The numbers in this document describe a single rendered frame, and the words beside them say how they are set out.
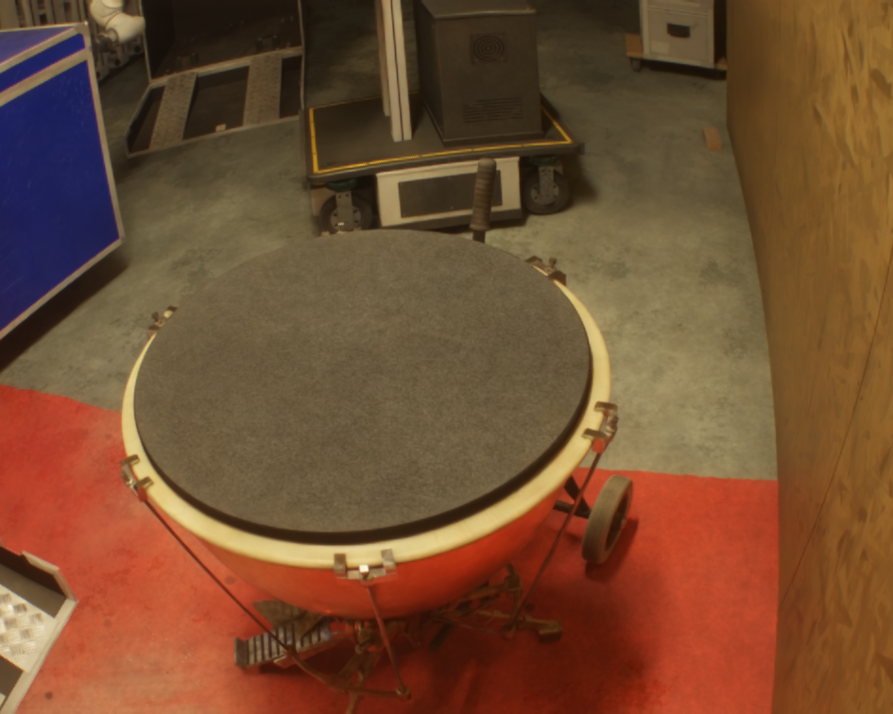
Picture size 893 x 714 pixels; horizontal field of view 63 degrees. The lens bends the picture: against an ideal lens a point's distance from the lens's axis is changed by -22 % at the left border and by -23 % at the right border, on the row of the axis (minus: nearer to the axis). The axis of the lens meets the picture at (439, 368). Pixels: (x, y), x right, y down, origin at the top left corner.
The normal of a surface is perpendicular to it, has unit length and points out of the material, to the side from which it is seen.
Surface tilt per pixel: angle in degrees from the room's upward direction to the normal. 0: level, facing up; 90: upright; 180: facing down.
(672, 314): 0
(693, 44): 90
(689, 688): 0
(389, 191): 90
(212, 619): 0
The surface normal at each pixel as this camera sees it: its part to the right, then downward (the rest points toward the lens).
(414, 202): 0.17, 0.61
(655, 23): -0.20, 0.62
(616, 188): -0.07, -0.78
